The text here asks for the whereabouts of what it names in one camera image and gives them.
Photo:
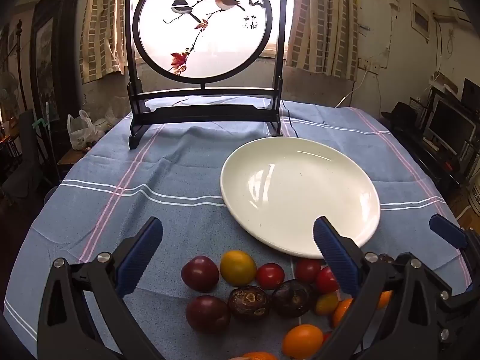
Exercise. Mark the round bird painting table screen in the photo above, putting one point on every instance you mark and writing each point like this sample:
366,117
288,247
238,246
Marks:
202,112

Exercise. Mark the blue striped tablecloth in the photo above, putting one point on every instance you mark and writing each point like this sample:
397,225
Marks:
168,180

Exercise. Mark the small yellow-orange tomato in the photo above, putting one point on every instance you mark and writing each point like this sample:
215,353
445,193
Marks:
326,303

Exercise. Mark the yellow plum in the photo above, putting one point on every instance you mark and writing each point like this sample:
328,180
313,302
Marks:
238,268

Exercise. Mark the wall power socket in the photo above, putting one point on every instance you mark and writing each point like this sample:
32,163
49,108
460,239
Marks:
367,64

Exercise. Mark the checked beige curtain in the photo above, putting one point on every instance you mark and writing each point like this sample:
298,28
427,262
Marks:
322,26
101,26

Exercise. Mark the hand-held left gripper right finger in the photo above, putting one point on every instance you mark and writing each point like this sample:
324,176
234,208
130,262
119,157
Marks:
335,255

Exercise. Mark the black monitor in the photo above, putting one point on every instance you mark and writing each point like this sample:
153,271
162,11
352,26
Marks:
448,123

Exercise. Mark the white plastic bag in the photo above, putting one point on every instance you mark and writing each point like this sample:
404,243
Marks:
80,129

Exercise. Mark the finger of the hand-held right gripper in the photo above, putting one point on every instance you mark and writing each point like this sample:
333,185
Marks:
448,230
463,326

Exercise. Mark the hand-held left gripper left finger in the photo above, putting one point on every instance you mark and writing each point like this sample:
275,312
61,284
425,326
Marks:
138,258

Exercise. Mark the dark framed wall painting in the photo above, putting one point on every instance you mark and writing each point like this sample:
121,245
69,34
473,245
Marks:
47,63

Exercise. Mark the small wall frame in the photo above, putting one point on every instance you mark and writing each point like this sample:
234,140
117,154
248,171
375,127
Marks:
420,20

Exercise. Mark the small red tomato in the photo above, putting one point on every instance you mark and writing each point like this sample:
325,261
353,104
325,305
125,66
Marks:
325,282

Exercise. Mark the brown passion fruit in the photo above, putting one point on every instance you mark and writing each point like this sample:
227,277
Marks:
292,297
386,258
248,303

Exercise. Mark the dark red plum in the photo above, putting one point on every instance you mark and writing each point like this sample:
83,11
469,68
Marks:
200,273
207,314

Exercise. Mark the white oval plate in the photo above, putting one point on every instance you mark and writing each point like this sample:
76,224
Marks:
300,195

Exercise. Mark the small orange kumquat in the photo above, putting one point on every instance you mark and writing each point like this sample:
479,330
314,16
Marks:
384,299

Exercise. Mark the large orange mandarin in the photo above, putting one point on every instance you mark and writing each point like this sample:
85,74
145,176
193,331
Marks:
302,341

